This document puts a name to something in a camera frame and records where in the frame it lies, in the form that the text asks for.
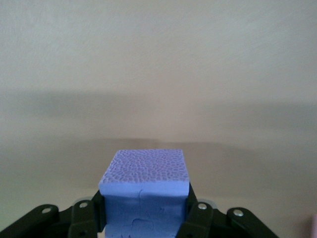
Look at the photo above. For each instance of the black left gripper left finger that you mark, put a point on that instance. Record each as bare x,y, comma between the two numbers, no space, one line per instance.
81,218

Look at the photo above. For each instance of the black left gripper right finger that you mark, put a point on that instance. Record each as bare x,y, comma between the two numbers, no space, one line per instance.
205,220

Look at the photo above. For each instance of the purple foam cube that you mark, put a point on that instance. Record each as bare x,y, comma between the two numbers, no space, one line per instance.
146,173

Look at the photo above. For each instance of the pink foam cube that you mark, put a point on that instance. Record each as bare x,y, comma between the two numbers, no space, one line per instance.
314,226

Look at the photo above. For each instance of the brown table cover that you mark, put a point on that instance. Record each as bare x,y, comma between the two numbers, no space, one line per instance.
158,74

